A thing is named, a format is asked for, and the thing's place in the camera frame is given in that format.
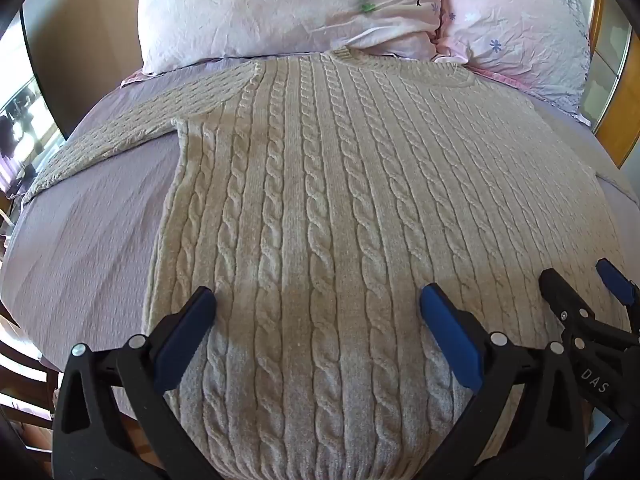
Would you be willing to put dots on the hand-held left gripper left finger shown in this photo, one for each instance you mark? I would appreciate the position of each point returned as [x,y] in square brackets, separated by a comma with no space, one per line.
[184,342]

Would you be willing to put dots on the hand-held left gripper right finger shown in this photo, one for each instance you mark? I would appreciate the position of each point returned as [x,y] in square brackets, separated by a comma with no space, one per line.
[450,332]

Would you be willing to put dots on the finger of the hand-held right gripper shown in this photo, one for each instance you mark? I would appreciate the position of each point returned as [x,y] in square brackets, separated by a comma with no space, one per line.
[617,280]
[562,300]

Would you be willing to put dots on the lavender bed sheet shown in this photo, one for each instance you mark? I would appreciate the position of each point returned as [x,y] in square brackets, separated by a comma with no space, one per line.
[90,240]

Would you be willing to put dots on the wooden headboard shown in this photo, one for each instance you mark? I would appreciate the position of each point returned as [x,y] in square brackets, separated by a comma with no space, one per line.
[625,130]

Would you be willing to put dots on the wooden chair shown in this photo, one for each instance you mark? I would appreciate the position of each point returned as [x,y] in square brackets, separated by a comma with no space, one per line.
[17,360]

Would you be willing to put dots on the small pink floral pillow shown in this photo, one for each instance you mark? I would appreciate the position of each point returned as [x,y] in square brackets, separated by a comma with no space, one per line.
[520,35]

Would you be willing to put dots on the window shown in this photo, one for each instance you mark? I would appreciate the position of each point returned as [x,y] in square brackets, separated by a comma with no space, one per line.
[22,110]

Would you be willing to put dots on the large pink floral pillow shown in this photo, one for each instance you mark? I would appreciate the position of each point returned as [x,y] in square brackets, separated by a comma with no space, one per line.
[280,5]

